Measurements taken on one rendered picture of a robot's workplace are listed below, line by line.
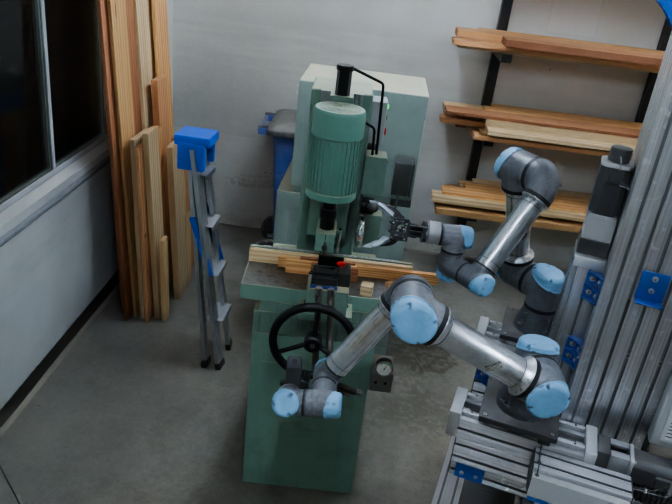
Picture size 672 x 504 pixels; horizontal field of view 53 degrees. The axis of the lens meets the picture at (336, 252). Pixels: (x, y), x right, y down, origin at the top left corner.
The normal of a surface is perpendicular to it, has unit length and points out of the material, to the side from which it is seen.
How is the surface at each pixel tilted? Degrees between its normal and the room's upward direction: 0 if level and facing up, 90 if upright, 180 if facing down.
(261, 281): 0
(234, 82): 90
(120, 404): 0
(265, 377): 90
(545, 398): 93
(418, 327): 87
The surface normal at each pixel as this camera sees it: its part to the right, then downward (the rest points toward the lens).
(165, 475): 0.11, -0.90
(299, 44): -0.08, 0.42
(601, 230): -0.33, 0.37
